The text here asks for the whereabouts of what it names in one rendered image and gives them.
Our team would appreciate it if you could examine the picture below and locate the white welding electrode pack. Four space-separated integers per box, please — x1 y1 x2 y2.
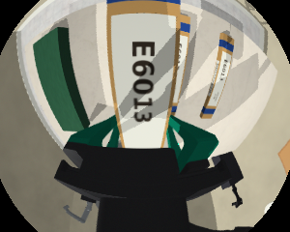
106 0 181 148
171 14 190 116

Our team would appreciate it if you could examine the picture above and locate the cream welding electrode pack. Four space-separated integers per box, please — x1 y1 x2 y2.
199 33 234 119

